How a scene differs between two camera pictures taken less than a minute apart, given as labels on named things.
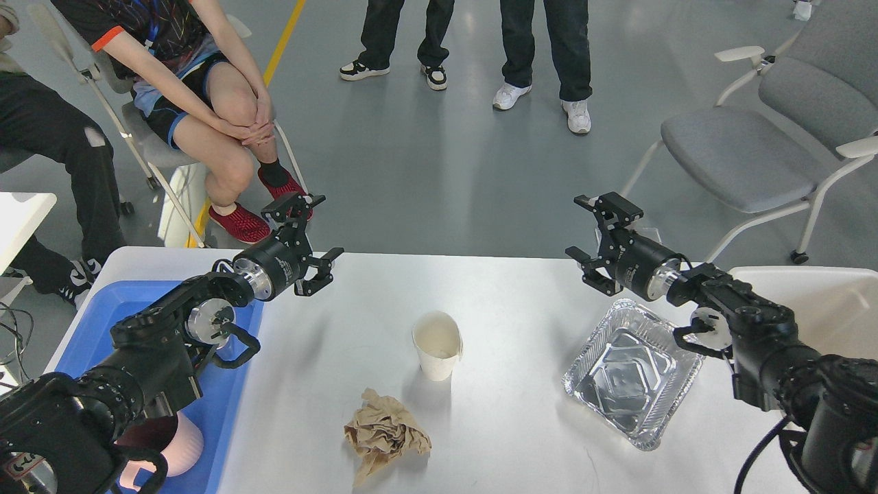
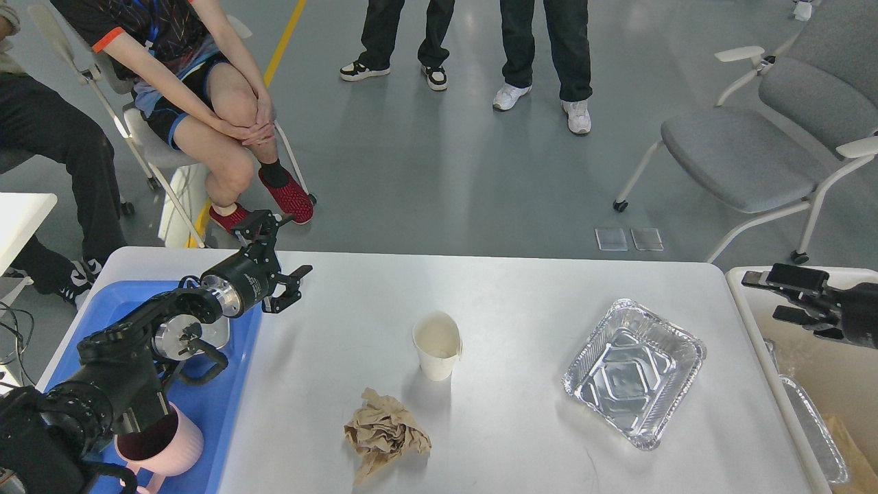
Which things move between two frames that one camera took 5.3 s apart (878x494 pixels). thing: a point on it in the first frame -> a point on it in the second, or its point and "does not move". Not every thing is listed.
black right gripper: (643, 265) -> (859, 314)
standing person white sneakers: (568, 27) does not move
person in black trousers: (82, 228) does not move
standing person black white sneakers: (380, 31) does not move
